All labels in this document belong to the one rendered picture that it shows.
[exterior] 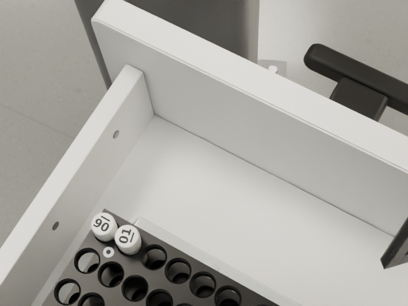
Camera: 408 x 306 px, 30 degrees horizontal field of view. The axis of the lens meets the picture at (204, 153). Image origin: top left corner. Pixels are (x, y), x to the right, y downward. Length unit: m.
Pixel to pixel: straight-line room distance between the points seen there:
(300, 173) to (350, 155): 0.06
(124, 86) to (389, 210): 0.16
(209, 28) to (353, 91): 0.48
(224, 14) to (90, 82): 0.65
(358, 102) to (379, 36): 1.10
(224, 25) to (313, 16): 0.66
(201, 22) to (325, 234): 0.45
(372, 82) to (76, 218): 0.18
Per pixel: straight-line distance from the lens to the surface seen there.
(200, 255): 0.44
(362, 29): 1.50
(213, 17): 0.85
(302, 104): 0.38
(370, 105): 0.41
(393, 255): 0.20
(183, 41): 0.40
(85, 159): 0.42
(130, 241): 0.38
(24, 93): 1.48
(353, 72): 0.41
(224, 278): 0.38
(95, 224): 0.38
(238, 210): 0.46
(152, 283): 0.38
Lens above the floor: 1.27
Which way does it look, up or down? 68 degrees down
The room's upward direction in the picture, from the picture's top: 7 degrees counter-clockwise
